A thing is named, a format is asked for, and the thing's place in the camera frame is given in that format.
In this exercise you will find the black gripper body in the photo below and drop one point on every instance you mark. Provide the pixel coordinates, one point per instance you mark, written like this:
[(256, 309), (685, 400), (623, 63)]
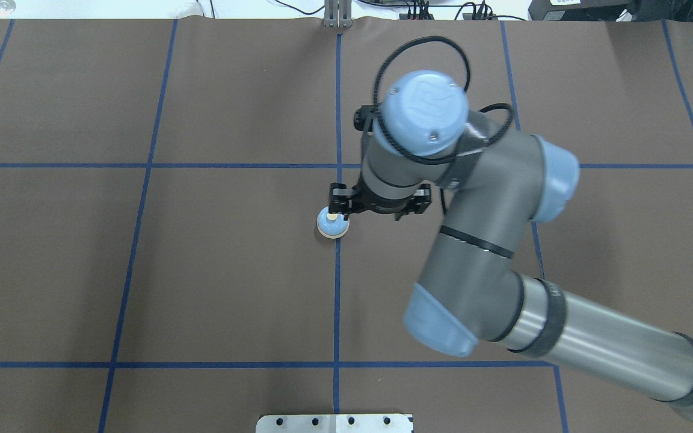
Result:
[(378, 206)]

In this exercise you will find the white camera stand pedestal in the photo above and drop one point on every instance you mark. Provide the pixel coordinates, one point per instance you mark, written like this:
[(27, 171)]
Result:
[(368, 422)]

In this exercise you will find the brown paper table cover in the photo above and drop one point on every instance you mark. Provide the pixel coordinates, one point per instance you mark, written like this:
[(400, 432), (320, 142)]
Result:
[(160, 268)]

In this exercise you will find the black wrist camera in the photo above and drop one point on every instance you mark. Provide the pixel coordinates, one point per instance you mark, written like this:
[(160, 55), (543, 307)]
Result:
[(364, 118)]

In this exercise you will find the black box with label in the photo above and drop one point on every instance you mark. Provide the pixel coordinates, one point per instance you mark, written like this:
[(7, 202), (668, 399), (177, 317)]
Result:
[(577, 11)]

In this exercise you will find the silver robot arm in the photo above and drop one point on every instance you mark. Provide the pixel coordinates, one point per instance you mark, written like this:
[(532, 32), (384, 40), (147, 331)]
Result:
[(424, 133)]

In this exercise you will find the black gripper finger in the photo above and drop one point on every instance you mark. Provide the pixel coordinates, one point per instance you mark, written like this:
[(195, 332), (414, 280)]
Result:
[(417, 204), (342, 200)]

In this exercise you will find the aluminium frame post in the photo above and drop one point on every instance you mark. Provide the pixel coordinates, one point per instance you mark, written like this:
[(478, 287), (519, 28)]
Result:
[(338, 14)]

